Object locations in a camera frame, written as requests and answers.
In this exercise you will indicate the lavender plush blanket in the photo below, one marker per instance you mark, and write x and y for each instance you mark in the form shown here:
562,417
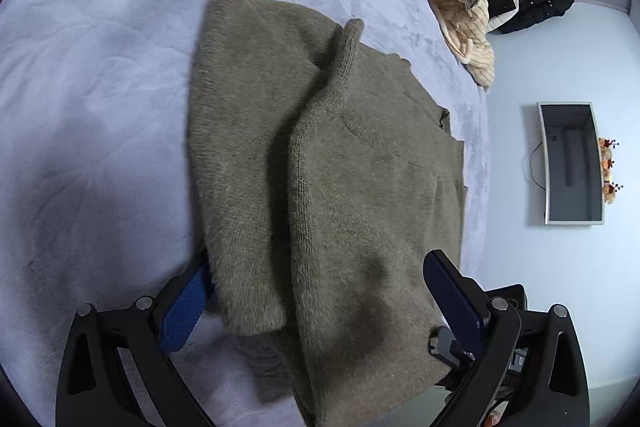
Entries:
110,82

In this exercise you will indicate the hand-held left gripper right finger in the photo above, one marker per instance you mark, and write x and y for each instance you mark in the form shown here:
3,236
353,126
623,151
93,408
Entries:
452,292

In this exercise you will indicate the black jacket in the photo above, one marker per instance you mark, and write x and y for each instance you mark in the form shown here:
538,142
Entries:
540,4

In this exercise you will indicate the olive brown knit sweater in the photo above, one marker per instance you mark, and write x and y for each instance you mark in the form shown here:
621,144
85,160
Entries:
350,207

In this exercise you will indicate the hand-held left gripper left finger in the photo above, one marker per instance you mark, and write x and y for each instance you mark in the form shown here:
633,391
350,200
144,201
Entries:
182,312

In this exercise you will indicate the orange flower decoration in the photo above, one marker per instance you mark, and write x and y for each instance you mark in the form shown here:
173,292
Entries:
609,167

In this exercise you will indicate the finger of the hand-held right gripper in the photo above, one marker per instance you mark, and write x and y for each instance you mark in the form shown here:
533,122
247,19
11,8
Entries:
445,344

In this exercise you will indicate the wall-mounted television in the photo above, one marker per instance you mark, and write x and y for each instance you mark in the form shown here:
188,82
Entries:
572,162

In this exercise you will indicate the cream striped knit garment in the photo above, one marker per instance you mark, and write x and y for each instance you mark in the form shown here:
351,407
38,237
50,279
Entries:
467,32

